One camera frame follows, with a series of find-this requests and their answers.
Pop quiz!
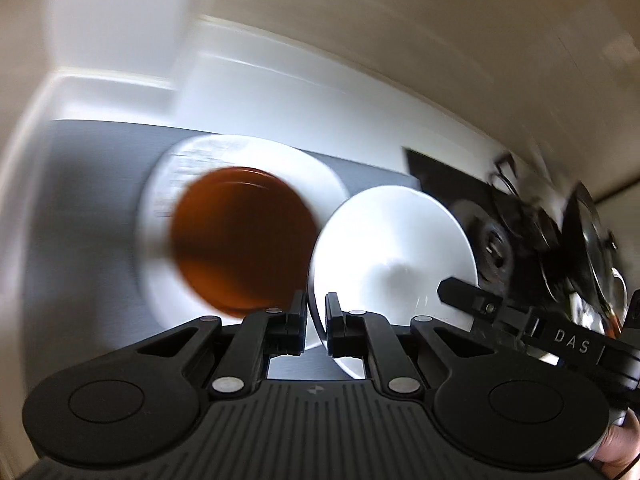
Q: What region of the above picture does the white plain bowl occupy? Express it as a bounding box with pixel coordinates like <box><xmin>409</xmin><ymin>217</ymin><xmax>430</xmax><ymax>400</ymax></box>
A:
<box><xmin>308</xmin><ymin>184</ymin><xmax>480</xmax><ymax>380</ymax></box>

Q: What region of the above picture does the brown round plate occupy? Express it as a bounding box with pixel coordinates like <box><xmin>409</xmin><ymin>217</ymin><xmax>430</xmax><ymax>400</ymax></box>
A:
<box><xmin>169</xmin><ymin>167</ymin><xmax>319</xmax><ymax>316</ymax></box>

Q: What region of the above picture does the white floral square plate front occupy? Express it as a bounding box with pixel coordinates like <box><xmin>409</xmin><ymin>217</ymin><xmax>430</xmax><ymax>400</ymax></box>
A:
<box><xmin>136</xmin><ymin>134</ymin><xmax>349</xmax><ymax>330</ymax></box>

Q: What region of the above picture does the person right hand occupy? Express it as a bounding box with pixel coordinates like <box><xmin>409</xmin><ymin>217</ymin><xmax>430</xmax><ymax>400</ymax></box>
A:
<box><xmin>593</xmin><ymin>410</ymin><xmax>639</xmax><ymax>477</ymax></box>

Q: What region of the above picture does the black wok with lid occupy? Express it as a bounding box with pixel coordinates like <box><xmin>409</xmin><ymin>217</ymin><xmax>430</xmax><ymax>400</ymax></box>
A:
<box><xmin>561</xmin><ymin>182</ymin><xmax>628</xmax><ymax>323</ymax></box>

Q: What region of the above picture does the black gas cooktop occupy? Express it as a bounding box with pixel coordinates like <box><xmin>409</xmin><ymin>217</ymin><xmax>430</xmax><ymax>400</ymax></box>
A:
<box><xmin>405</xmin><ymin>148</ymin><xmax>572</xmax><ymax>318</ymax></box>

